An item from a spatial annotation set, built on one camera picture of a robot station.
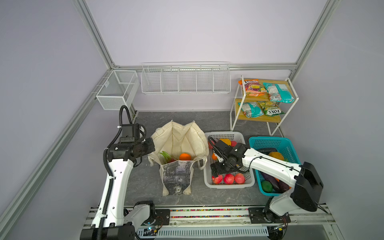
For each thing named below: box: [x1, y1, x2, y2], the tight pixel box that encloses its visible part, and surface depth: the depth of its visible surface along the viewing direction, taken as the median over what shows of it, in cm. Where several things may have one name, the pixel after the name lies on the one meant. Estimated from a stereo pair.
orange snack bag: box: [237, 79, 267, 97], surface depth 84 cm
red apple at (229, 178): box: [223, 173, 235, 185], surface depth 82 cm
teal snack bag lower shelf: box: [238, 102, 264, 118], surface depth 98 cm
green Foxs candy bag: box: [257, 101, 286, 117], surface depth 98 cm
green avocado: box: [261, 180, 273, 193], surface depth 79 cm
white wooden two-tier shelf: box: [230, 75, 299, 136], surface depth 87 cm
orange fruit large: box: [179, 153, 191, 161], surface depth 87 cm
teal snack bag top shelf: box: [263, 82, 295, 104], surface depth 82 cm
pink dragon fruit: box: [159, 151, 178, 163], surface depth 88 cm
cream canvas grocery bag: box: [148, 120, 210, 196], surface depth 81 cm
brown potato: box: [269, 151, 285, 161], surface depth 91 cm
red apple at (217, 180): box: [211, 174, 223, 184], surface depth 82 cm
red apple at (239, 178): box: [234, 173, 245, 185], surface depth 82 cm
